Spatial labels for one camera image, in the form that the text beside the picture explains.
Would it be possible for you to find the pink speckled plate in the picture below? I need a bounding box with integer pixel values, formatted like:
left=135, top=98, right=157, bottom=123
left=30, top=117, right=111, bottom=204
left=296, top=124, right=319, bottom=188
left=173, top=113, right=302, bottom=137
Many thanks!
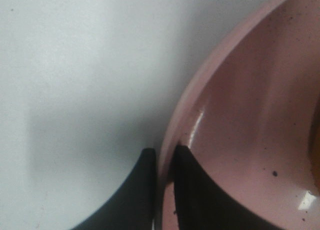
left=155, top=0, right=320, bottom=229

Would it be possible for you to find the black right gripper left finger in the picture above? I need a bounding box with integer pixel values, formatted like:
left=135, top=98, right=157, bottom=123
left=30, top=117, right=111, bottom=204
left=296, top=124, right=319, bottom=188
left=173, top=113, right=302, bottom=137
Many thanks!
left=74, top=148, right=157, bottom=230

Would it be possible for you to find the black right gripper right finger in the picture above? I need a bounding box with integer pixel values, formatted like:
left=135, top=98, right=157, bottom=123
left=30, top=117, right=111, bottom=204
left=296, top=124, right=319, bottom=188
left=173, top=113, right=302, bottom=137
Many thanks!
left=172, top=145, right=277, bottom=229

